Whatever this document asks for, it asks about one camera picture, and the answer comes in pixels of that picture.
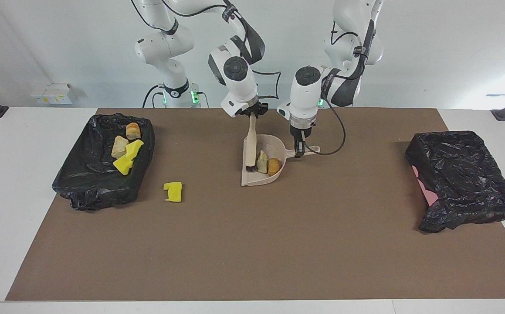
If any beige plastic dustpan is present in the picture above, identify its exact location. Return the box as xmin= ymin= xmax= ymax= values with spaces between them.
xmin=241 ymin=134 xmax=321 ymax=187

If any beige hand brush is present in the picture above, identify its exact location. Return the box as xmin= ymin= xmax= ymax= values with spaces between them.
xmin=245 ymin=114 xmax=258 ymax=168

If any notched yellow sponge piece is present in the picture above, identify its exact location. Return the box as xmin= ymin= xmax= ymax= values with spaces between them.
xmin=163 ymin=181 xmax=183 ymax=203

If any pale bread piece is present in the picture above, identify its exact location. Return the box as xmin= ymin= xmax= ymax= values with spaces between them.
xmin=112 ymin=135 xmax=129 ymax=159

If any large yellow green sponge piece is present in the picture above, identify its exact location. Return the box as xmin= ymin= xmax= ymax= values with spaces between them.
xmin=113 ymin=155 xmax=136 ymax=176

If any black bag lined pink bin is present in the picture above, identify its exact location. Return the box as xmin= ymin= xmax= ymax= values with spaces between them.
xmin=405 ymin=130 xmax=505 ymax=234

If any brown table mat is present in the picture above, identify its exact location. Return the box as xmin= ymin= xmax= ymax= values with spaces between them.
xmin=6 ymin=108 xmax=505 ymax=301

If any white box with yellow labels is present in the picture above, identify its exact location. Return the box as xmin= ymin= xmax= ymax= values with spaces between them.
xmin=31 ymin=84 xmax=78 ymax=105

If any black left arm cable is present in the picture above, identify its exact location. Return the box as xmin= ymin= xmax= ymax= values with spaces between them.
xmin=304 ymin=20 xmax=366 ymax=157

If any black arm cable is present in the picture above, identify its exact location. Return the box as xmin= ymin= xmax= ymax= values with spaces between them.
xmin=130 ymin=0 xmax=282 ymax=102
xmin=304 ymin=20 xmax=366 ymax=157

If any black right base cable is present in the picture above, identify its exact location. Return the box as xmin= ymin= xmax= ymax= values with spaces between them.
xmin=142 ymin=84 xmax=166 ymax=109

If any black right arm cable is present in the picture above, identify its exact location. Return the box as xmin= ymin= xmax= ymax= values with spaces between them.
xmin=130 ymin=0 xmax=282 ymax=102

